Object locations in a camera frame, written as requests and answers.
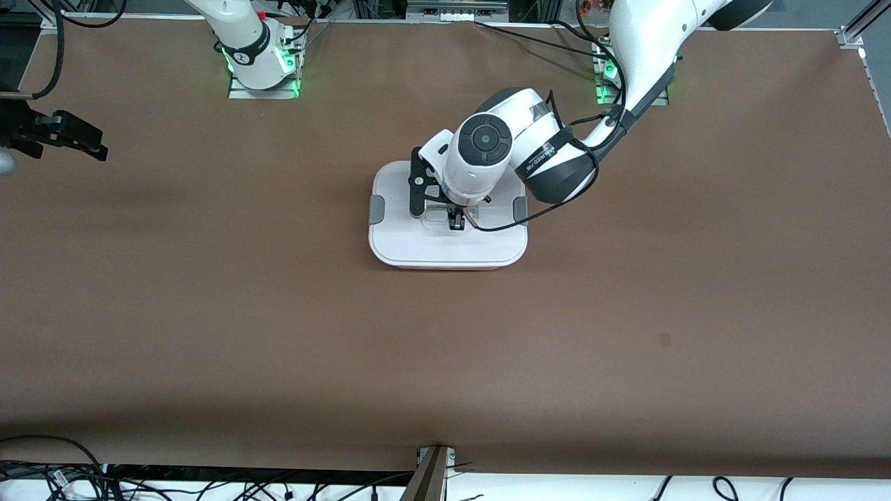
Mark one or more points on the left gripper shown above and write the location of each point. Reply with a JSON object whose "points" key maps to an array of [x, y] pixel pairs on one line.
{"points": [[456, 218]]}

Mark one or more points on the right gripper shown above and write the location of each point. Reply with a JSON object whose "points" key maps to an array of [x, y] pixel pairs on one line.
{"points": [[21, 127]]}

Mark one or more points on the white box lid grey latches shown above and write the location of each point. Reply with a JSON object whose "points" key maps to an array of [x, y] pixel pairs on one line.
{"points": [[418, 247]]}

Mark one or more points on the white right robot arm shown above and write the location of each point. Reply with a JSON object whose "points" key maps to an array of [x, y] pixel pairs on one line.
{"points": [[247, 42]]}

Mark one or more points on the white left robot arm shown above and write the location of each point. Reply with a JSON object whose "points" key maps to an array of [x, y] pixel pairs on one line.
{"points": [[647, 42]]}

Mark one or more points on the grey metal connector box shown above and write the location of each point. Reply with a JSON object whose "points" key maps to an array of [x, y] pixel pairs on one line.
{"points": [[456, 8]]}

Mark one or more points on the small orange figurine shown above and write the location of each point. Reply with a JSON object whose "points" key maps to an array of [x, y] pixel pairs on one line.
{"points": [[583, 8]]}

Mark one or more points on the aluminium frame corner bracket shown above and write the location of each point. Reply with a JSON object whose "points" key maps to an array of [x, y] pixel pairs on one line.
{"points": [[50, 24], [850, 38]]}

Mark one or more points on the aluminium profile post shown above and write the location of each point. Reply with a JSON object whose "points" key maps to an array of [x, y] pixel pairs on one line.
{"points": [[428, 480]]}

